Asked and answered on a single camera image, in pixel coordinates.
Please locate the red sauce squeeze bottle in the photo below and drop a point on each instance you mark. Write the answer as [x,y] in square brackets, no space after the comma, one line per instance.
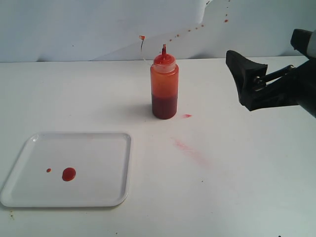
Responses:
[164,75]

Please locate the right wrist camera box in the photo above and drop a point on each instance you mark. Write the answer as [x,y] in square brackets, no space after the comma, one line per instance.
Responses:
[305,42]

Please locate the white rectangular tray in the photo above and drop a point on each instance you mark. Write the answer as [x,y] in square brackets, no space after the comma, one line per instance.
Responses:
[101,160]

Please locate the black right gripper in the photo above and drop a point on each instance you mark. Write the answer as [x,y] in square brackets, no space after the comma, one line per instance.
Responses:
[297,87]

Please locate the red sauce blob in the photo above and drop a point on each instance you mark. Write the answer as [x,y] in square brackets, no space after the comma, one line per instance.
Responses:
[66,174]

